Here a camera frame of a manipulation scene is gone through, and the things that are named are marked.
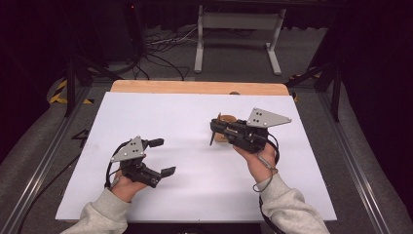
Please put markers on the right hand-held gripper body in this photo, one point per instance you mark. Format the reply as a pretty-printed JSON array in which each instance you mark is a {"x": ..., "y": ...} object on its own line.
[{"x": 264, "y": 118}]

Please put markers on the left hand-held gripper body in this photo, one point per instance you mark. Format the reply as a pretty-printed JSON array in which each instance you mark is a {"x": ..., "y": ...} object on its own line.
[{"x": 130, "y": 151}]

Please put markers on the tan wooden pen cup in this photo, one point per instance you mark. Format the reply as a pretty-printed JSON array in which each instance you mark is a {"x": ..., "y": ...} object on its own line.
[{"x": 221, "y": 138}]

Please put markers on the black pencil with orange end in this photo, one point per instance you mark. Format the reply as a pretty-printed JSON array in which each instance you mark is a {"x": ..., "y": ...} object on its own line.
[{"x": 212, "y": 139}]

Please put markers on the person's left hand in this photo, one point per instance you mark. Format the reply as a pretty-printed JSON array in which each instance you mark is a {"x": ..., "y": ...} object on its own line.
[{"x": 127, "y": 188}]

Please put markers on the person's right hand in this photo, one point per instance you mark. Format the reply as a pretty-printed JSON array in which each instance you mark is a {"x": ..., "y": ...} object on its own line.
[{"x": 258, "y": 165}]

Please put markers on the white table cover sheet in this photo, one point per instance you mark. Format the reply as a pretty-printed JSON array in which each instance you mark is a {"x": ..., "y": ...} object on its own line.
[{"x": 162, "y": 113}]

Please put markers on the black angled stand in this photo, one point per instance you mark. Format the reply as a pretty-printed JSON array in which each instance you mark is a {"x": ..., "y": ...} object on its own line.
[{"x": 336, "y": 87}]

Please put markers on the yellow black floor tape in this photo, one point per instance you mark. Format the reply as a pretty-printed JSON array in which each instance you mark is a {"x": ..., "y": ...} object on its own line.
[{"x": 56, "y": 97}]

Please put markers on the dark tower with red light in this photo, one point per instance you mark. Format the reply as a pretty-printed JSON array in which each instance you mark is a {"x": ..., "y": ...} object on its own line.
[{"x": 133, "y": 29}]

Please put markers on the aluminium floor rail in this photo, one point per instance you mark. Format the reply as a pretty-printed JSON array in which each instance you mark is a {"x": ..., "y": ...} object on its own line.
[
  {"x": 354, "y": 165},
  {"x": 42, "y": 165}
]

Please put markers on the white metal frame stand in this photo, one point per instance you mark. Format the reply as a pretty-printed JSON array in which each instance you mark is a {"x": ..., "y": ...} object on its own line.
[{"x": 240, "y": 21}]

